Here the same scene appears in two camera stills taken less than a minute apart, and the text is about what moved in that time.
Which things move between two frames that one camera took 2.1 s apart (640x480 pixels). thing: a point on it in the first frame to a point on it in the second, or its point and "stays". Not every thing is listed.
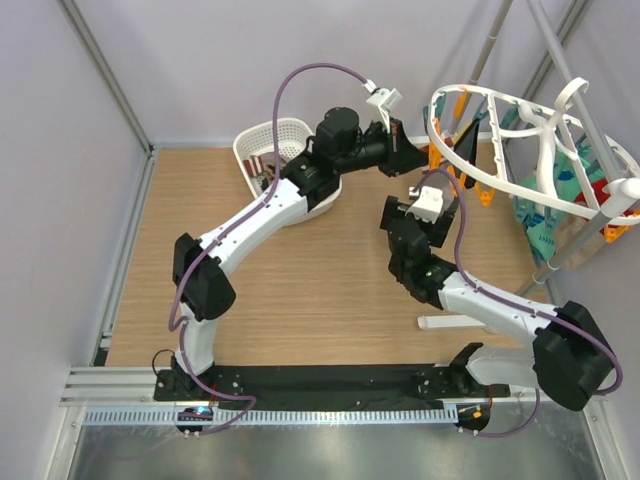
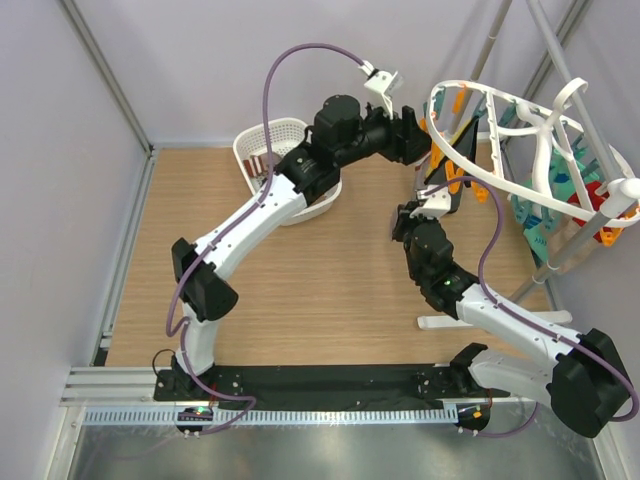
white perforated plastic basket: x=255 y=152 stays
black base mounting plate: x=328 y=383 stays
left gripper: x=400 y=156 to x=405 y=141
